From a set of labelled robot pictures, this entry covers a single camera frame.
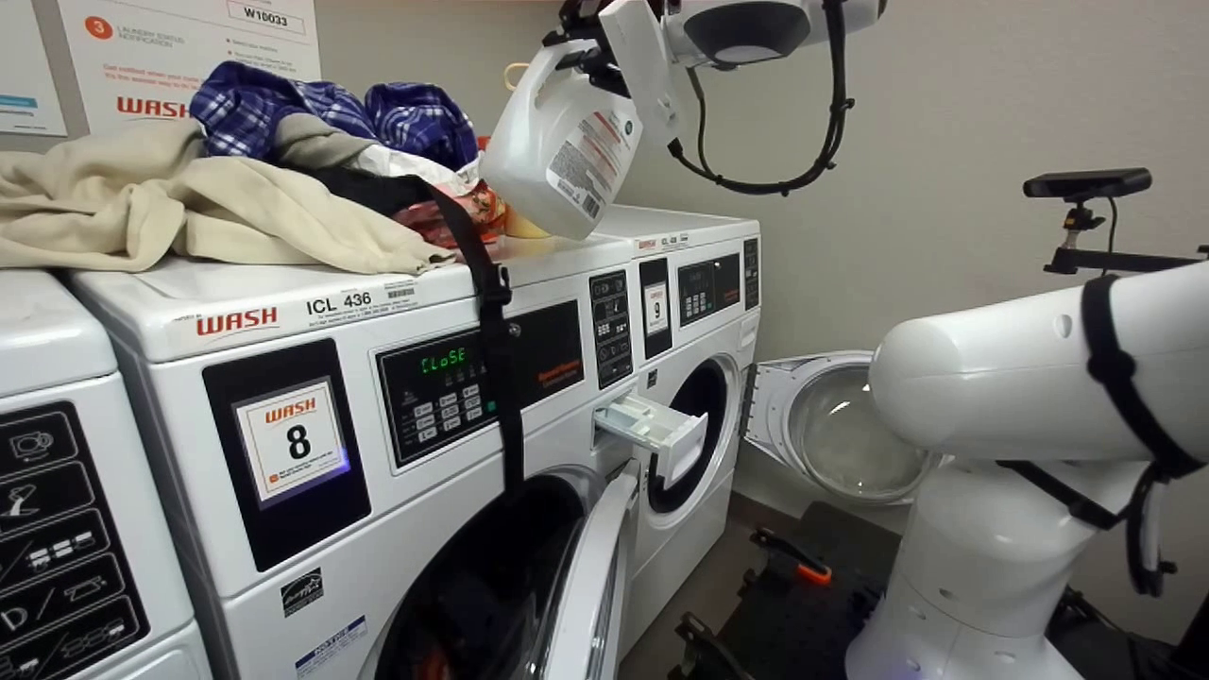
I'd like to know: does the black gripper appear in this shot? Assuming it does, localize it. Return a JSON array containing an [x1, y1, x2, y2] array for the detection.
[[546, 0, 634, 104]]

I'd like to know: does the white laundry detergent bottle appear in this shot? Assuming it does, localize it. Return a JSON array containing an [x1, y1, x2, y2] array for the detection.
[[481, 35, 651, 245]]

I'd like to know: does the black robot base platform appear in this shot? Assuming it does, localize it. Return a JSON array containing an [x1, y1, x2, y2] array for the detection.
[[663, 497, 909, 680]]

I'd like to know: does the white washing machine numbered nine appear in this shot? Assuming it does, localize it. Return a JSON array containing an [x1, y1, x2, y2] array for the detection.
[[550, 195, 768, 657]]

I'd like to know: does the white detergent drawer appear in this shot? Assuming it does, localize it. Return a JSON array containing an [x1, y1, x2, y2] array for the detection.
[[588, 391, 709, 492]]

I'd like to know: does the white front-load washing machine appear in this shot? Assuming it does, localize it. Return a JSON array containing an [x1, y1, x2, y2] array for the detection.
[[0, 269, 219, 680]]

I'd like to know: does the white washing machine numbered eight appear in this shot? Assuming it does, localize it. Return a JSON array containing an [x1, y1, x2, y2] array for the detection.
[[68, 222, 656, 680]]

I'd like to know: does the white crumpled cloth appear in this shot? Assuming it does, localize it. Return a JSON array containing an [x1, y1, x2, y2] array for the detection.
[[352, 139, 492, 195]]

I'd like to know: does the orange floral fabric bag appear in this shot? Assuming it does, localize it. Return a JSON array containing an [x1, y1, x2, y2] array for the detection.
[[391, 182, 521, 255]]

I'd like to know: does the number nine card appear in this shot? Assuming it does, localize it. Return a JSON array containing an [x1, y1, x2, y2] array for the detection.
[[643, 278, 672, 336]]

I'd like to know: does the grey green cloth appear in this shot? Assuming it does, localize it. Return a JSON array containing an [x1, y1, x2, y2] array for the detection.
[[272, 109, 376, 172]]

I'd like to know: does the blue plaid cloth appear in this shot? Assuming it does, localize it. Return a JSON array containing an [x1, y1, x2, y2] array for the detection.
[[185, 57, 482, 172]]

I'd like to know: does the white round washer door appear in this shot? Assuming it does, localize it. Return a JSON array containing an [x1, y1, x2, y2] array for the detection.
[[741, 347, 935, 508], [535, 460, 643, 680]]

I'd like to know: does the orange white wash poster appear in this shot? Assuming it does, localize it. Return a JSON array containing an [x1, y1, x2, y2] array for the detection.
[[32, 0, 326, 139]]

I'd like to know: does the number eight card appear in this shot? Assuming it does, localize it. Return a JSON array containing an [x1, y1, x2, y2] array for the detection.
[[230, 372, 355, 504]]

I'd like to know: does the beige cloth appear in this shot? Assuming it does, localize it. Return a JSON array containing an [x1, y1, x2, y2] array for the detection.
[[0, 115, 443, 278]]

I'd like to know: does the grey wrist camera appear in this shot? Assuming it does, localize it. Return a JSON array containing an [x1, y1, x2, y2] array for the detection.
[[594, 0, 687, 134]]

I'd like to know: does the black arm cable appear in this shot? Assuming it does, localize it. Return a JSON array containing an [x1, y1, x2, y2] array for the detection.
[[661, 0, 851, 201]]

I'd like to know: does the black bag strap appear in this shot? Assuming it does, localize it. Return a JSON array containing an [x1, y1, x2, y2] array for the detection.
[[316, 161, 527, 504]]

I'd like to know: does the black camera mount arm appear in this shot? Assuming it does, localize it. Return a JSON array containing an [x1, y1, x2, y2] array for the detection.
[[1039, 195, 1209, 278]]

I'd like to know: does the blue white wall poster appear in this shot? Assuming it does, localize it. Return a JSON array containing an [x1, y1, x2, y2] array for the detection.
[[0, 0, 68, 143]]

